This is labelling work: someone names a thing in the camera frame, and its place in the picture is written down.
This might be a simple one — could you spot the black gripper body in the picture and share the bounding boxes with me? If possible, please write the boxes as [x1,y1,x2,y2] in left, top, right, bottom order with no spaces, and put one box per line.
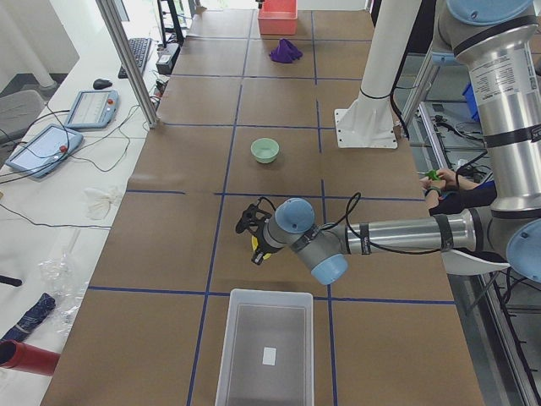
[252,228,281,254]

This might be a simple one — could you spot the yellow plastic cup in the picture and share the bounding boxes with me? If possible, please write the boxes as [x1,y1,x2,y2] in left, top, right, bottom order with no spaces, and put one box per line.
[251,236,271,260]

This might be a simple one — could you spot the purple cloth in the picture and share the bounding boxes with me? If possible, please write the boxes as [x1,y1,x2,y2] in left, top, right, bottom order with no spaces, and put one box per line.
[269,38,303,63]

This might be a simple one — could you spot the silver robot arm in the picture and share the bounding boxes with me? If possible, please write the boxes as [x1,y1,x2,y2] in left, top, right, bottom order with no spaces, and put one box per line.
[252,1,540,285]

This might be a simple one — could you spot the clear plastic box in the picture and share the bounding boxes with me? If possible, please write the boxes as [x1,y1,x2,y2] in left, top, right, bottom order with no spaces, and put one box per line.
[215,288,314,405]

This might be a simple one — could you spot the black computer box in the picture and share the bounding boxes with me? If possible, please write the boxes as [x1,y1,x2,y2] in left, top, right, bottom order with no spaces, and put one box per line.
[156,43,181,75]

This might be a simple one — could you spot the mint green bowl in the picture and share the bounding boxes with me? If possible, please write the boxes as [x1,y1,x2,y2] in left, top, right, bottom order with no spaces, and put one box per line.
[250,138,280,164]

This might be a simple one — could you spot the white crumpled cloth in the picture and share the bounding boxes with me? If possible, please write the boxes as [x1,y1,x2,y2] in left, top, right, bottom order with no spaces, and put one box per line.
[84,186,123,220]

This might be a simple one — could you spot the green object in hand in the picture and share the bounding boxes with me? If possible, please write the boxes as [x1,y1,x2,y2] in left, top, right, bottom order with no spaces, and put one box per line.
[425,170,440,181]

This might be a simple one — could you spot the seated person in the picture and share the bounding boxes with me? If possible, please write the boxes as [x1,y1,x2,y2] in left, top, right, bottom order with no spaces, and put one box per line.
[419,168,497,216]

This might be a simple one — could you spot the clear crumpled plastic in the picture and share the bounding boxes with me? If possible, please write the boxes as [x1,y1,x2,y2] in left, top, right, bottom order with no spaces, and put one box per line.
[39,253,88,337]

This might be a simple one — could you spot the far teach pendant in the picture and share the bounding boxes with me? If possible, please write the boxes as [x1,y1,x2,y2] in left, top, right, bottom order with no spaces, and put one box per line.
[64,90,119,130]

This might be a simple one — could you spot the teach pendant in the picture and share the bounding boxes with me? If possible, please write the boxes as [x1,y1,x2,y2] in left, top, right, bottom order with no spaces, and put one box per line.
[64,90,119,130]
[5,124,84,178]

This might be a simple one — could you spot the folded blue umbrella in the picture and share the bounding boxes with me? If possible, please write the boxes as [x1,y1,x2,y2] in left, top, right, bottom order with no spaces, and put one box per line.
[1,293,56,342]

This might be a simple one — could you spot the pink plastic bin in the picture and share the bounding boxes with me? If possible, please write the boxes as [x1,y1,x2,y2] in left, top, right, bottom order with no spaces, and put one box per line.
[258,0,298,36]

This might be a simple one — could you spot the black computer mouse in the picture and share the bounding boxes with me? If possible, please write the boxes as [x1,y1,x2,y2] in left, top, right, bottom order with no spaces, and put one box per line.
[92,78,112,91]

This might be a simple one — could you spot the black keyboard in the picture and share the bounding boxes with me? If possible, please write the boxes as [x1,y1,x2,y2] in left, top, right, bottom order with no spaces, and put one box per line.
[128,37,152,74]

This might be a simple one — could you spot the near teach pendant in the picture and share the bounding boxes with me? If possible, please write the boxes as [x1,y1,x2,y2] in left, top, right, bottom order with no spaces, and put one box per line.
[5,124,84,178]

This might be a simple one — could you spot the red cylinder bottle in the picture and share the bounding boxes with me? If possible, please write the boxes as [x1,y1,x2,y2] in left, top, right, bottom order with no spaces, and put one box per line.
[1,340,60,376]

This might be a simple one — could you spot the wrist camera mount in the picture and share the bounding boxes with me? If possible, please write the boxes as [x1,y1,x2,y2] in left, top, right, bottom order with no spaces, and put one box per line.
[235,203,272,236]

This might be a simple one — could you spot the white pedestal column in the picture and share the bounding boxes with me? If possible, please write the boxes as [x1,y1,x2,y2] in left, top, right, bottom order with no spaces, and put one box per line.
[335,0,422,149]

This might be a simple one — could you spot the aluminium frame post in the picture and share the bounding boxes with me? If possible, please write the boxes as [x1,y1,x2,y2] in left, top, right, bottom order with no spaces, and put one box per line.
[96,0,158,129]

